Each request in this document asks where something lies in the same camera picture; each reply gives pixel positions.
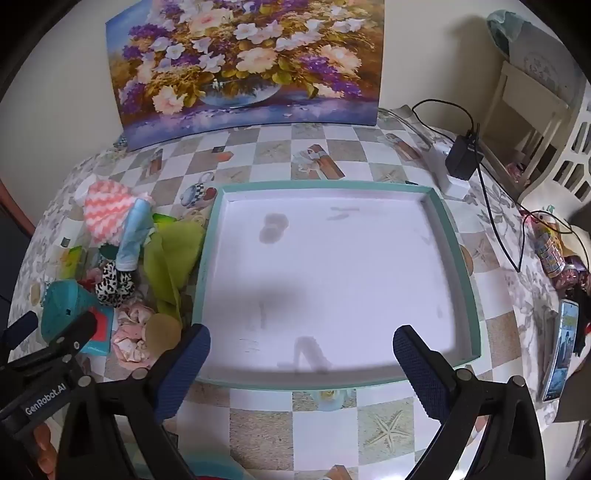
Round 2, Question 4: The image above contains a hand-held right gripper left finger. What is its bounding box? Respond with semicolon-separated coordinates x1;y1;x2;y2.
55;323;212;480

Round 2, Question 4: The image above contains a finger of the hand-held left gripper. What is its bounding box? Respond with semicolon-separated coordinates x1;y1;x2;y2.
0;311;38;354
0;312;99;374

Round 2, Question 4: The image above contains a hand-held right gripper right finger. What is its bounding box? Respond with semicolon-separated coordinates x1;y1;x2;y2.
392;324;559;480

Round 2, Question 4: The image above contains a pink scrunchie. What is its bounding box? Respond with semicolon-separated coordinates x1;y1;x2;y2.
111;330;153;363
113;302;158;333

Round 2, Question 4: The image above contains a yellow-green cloth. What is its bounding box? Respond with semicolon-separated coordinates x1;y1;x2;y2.
143;213;206;324

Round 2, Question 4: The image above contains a light blue face mask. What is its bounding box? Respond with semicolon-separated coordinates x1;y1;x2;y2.
115;198;155;273

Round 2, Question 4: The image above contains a teal-rimmed white tray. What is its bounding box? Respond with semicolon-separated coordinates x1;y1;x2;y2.
190;181;482;391

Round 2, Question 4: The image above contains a pink white striped cloth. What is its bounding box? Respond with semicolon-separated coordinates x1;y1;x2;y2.
82;181;153;245

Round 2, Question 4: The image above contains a person's left hand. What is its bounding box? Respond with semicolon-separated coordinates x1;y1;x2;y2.
28;422;63;480

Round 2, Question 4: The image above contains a teal box with red toy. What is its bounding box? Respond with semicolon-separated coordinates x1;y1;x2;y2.
41;281;115;356

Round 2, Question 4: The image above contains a leopard print scrunchie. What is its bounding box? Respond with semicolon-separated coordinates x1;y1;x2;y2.
95;261;136;306

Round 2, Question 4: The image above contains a checkered printed tablecloth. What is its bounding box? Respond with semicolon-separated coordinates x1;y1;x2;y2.
7;108;591;480

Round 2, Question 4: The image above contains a smartphone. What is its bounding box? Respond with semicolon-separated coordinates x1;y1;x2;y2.
540;298;580;402

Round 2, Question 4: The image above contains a pink snack jar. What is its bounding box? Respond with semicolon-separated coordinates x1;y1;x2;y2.
556;265;585;289

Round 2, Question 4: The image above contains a white power strip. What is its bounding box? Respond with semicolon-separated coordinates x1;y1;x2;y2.
422;141;469;201

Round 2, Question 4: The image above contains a black power adapter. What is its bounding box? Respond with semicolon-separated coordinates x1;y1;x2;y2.
445;131;485;181

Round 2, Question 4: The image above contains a white lattice chair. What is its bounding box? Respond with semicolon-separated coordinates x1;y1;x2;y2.
517;92;591;208

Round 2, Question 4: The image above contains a white wooden stool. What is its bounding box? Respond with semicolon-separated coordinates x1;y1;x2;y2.
480;62;571;185

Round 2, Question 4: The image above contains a floral painting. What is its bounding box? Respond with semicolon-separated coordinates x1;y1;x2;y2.
105;0;386;152

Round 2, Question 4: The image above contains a pale floral cushion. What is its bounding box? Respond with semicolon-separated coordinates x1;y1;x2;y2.
487;9;591;93

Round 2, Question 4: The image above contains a black cable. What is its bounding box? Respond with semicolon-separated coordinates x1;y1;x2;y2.
411;98;578;273

